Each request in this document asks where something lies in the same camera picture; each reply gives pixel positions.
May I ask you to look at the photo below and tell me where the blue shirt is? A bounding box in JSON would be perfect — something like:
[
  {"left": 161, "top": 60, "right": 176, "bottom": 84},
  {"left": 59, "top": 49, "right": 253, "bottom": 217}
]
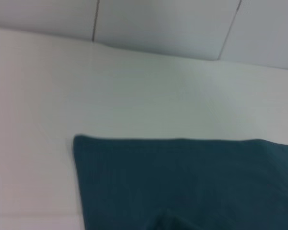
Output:
[{"left": 73, "top": 134, "right": 288, "bottom": 230}]

